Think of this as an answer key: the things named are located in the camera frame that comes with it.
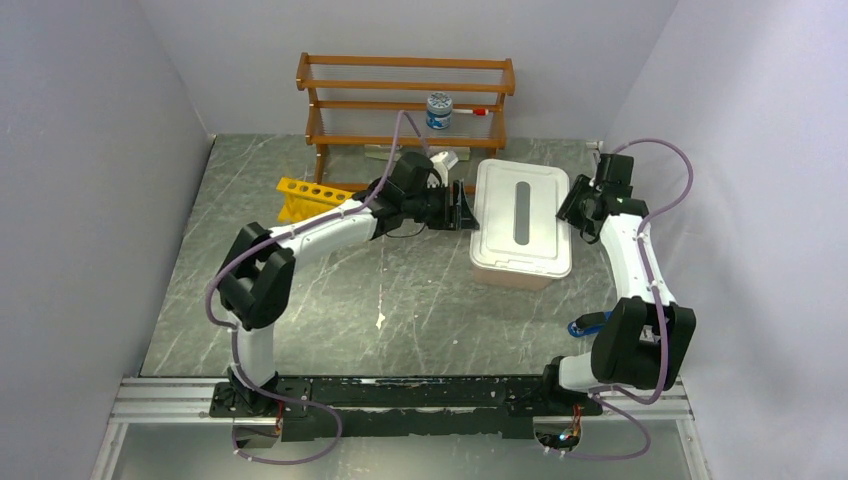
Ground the white box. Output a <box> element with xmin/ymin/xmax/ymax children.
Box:
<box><xmin>364</xmin><ymin>145</ymin><xmax>400</xmax><ymax>161</ymax></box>
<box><xmin>454</xmin><ymin>147</ymin><xmax>471</xmax><ymax>161</ymax></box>

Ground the blue stapler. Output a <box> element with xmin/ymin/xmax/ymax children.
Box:
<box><xmin>567</xmin><ymin>311</ymin><xmax>611</xmax><ymax>338</ymax></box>

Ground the blue white jar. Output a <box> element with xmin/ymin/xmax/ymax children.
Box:
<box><xmin>426</xmin><ymin>92</ymin><xmax>453</xmax><ymax>130</ymax></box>

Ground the wooden shelf rack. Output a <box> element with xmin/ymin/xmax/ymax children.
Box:
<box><xmin>295</xmin><ymin>53</ymin><xmax>517</xmax><ymax>183</ymax></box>

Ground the yellow test tube rack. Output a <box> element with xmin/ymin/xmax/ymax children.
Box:
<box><xmin>276</xmin><ymin>177</ymin><xmax>353</xmax><ymax>224</ymax></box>

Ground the white box right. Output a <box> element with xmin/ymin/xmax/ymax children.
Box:
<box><xmin>454</xmin><ymin>147</ymin><xmax>471</xmax><ymax>161</ymax></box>

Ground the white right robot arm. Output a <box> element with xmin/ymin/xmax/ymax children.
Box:
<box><xmin>539</xmin><ymin>154</ymin><xmax>696</xmax><ymax>414</ymax></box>

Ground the pink plastic bin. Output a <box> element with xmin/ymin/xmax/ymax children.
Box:
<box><xmin>471</xmin><ymin>266</ymin><xmax>554</xmax><ymax>291</ymax></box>

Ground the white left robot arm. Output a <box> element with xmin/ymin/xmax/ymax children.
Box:
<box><xmin>210</xmin><ymin>151</ymin><xmax>479</xmax><ymax>416</ymax></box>

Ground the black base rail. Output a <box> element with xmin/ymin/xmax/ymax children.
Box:
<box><xmin>208</xmin><ymin>374</ymin><xmax>603</xmax><ymax>442</ymax></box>

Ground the white plastic lid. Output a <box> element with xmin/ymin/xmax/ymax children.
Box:
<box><xmin>469</xmin><ymin>159</ymin><xmax>572</xmax><ymax>282</ymax></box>

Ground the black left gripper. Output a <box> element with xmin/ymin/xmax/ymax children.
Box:
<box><xmin>405</xmin><ymin>181</ymin><xmax>480</xmax><ymax>233</ymax></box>

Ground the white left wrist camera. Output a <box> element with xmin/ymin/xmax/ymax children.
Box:
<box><xmin>427</xmin><ymin>150</ymin><xmax>459</xmax><ymax>187</ymax></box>

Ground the white box left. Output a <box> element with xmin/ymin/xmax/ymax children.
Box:
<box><xmin>364</xmin><ymin>145</ymin><xmax>400</xmax><ymax>161</ymax></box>

